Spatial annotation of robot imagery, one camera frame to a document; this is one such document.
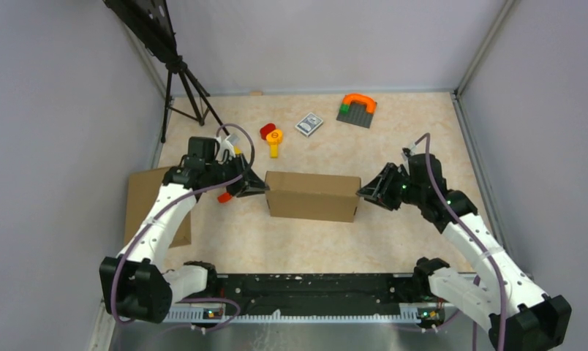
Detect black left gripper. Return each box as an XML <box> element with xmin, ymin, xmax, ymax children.
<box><xmin>206</xmin><ymin>153</ymin><xmax>268</xmax><ymax>197</ymax></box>

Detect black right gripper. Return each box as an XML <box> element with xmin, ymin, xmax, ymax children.
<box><xmin>358</xmin><ymin>162</ymin><xmax>425</xmax><ymax>211</ymax></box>

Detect large cardboard box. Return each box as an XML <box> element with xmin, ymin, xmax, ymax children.
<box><xmin>265</xmin><ymin>171</ymin><xmax>361</xmax><ymax>222</ymax></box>

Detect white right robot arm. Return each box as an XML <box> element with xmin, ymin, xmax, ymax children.
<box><xmin>357</xmin><ymin>154</ymin><xmax>572</xmax><ymax>350</ymax></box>

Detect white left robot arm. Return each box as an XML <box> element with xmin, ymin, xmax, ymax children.
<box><xmin>99</xmin><ymin>135</ymin><xmax>268</xmax><ymax>323</ymax></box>

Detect blue playing card box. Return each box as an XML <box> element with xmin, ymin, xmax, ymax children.
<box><xmin>295</xmin><ymin>113</ymin><xmax>324</xmax><ymax>137</ymax></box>

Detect small folded cardboard box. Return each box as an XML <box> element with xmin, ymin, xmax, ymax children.
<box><xmin>124</xmin><ymin>167</ymin><xmax>192</xmax><ymax>249</ymax></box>

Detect orange rectangular block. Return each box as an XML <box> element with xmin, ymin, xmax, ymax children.
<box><xmin>217</xmin><ymin>192</ymin><xmax>233</xmax><ymax>203</ymax></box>

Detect yellow oval toy block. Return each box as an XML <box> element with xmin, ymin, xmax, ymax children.
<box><xmin>265</xmin><ymin>129</ymin><xmax>283</xmax><ymax>159</ymax></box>

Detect red oval plastic block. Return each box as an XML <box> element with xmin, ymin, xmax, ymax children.
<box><xmin>260</xmin><ymin>123</ymin><xmax>276</xmax><ymax>140</ymax></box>

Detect orange arch toy block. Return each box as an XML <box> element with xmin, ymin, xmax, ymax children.
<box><xmin>342</xmin><ymin>93</ymin><xmax>377</xmax><ymax>114</ymax></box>

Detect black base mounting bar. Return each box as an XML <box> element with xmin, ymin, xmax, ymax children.
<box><xmin>191</xmin><ymin>273</ymin><xmax>449</xmax><ymax>322</ymax></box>

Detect black tripod stand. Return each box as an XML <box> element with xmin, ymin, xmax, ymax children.
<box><xmin>105</xmin><ymin>0</ymin><xmax>223</xmax><ymax>143</ymax></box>

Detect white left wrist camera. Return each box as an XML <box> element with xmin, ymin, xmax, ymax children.
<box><xmin>215</xmin><ymin>134</ymin><xmax>240</xmax><ymax>162</ymax></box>

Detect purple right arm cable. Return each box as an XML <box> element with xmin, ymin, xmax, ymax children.
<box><xmin>402</xmin><ymin>133</ymin><xmax>509</xmax><ymax>351</ymax></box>

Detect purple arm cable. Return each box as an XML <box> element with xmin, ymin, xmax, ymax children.
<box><xmin>402</xmin><ymin>133</ymin><xmax>509</xmax><ymax>351</ymax></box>
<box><xmin>110</xmin><ymin>123</ymin><xmax>256</xmax><ymax>334</ymax></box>

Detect grey lego base plate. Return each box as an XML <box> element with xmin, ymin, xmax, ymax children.
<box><xmin>336</xmin><ymin>103</ymin><xmax>374</xmax><ymax>129</ymax></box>

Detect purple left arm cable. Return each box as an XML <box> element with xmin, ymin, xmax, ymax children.
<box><xmin>110</xmin><ymin>123</ymin><xmax>256</xmax><ymax>334</ymax></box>

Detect aluminium front rail frame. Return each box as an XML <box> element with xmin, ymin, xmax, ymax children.
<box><xmin>88</xmin><ymin>271</ymin><xmax>559</xmax><ymax>351</ymax></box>

